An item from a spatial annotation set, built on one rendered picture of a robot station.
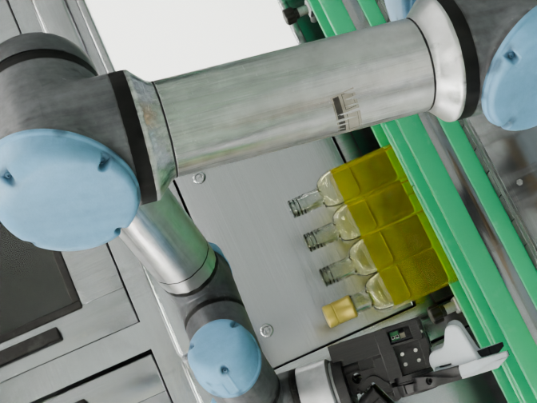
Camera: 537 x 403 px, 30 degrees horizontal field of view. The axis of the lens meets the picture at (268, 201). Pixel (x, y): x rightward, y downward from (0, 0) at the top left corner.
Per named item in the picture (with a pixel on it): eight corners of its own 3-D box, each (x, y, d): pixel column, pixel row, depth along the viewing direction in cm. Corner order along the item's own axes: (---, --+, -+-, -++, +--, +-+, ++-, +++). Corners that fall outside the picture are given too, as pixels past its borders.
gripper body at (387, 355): (422, 317, 114) (322, 349, 116) (447, 389, 113) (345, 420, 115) (424, 314, 121) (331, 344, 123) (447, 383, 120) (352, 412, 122)
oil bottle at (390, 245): (466, 197, 157) (342, 253, 155) (472, 188, 151) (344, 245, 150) (483, 229, 155) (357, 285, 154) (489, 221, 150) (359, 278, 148)
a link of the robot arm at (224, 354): (168, 312, 114) (204, 360, 122) (192, 389, 107) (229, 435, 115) (229, 281, 114) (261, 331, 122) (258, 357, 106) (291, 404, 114)
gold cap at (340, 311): (358, 320, 150) (332, 332, 150) (348, 300, 152) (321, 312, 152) (357, 311, 147) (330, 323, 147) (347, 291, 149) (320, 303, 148)
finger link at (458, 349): (479, 317, 107) (414, 336, 113) (497, 371, 106) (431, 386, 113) (494, 311, 109) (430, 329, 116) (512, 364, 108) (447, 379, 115)
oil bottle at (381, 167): (433, 133, 159) (311, 186, 158) (438, 121, 154) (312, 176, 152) (449, 164, 158) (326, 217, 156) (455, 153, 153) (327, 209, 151)
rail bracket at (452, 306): (495, 276, 161) (420, 310, 160) (503, 268, 155) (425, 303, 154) (507, 299, 160) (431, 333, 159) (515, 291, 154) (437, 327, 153)
